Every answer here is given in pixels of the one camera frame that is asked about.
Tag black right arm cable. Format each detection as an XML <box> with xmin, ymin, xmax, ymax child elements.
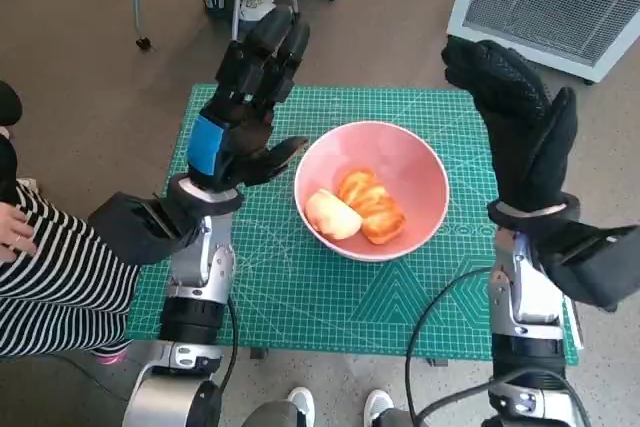
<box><xmin>403</xmin><ymin>266</ymin><xmax>591</xmax><ymax>427</ymax></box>

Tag bare left robot hand, blue tape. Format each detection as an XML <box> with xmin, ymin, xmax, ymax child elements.
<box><xmin>185</xmin><ymin>4</ymin><xmax>311</xmax><ymax>193</ymax></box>

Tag pink bowl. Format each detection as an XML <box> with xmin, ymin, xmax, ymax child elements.
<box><xmin>293</xmin><ymin>120</ymin><xmax>450</xmax><ymax>263</ymax></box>

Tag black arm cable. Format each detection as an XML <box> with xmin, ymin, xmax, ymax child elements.
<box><xmin>403</xmin><ymin>266</ymin><xmax>591</xmax><ymax>427</ymax></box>
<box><xmin>214</xmin><ymin>296</ymin><xmax>239</xmax><ymax>398</ymax></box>

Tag pale round bread bun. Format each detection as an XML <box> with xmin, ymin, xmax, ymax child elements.
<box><xmin>305</xmin><ymin>189</ymin><xmax>363</xmax><ymax>241</ymax></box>

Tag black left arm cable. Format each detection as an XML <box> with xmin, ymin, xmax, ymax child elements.
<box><xmin>214</xmin><ymin>296</ymin><xmax>239</xmax><ymax>398</ymax></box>

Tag person with white shoes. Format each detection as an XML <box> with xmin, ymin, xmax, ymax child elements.
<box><xmin>242</xmin><ymin>385</ymin><xmax>431</xmax><ymax>427</ymax></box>

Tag orange striped bread loaf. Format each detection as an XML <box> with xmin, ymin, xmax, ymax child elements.
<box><xmin>338</xmin><ymin>167</ymin><xmax>407</xmax><ymax>246</ymax></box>

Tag person in striped top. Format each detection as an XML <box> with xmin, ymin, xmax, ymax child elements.
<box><xmin>0</xmin><ymin>79</ymin><xmax>141</xmax><ymax>366</ymax></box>

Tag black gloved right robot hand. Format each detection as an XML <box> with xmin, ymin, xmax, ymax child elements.
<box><xmin>440</xmin><ymin>39</ymin><xmax>579</xmax><ymax>213</ymax></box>

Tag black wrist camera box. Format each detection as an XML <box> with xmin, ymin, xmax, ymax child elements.
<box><xmin>88</xmin><ymin>190</ymin><xmax>201</xmax><ymax>266</ymax></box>
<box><xmin>529</xmin><ymin>219</ymin><xmax>640</xmax><ymax>313</ymax></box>

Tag green cutting mat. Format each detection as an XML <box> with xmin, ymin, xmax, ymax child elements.
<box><xmin>123</xmin><ymin>84</ymin><xmax>581</xmax><ymax>366</ymax></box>

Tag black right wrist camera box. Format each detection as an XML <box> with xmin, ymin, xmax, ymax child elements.
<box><xmin>529</xmin><ymin>219</ymin><xmax>640</xmax><ymax>313</ymax></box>

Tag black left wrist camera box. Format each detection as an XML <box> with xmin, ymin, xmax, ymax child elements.
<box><xmin>88</xmin><ymin>190</ymin><xmax>201</xmax><ymax>266</ymax></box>

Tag person's hand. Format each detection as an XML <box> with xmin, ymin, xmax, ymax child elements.
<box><xmin>0</xmin><ymin>201</ymin><xmax>39</xmax><ymax>263</ymax></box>

